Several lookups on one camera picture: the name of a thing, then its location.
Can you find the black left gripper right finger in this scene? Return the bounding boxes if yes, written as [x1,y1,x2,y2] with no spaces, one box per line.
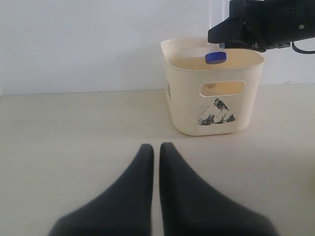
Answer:
[159,143,278,236]

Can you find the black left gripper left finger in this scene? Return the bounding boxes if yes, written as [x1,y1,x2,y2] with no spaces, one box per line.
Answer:
[48,144,154,236]

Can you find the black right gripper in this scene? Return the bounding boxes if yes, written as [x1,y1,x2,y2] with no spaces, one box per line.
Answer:
[207,0,315,52]

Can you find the clear bottle with blue cap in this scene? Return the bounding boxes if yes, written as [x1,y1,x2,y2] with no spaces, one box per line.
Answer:
[205,0,229,64]

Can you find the cream plastic storage bin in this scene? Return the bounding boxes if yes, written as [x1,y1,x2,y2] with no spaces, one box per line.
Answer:
[160,37,265,136]

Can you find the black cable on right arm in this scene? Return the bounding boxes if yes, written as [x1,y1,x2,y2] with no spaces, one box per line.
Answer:
[291,40,315,54]

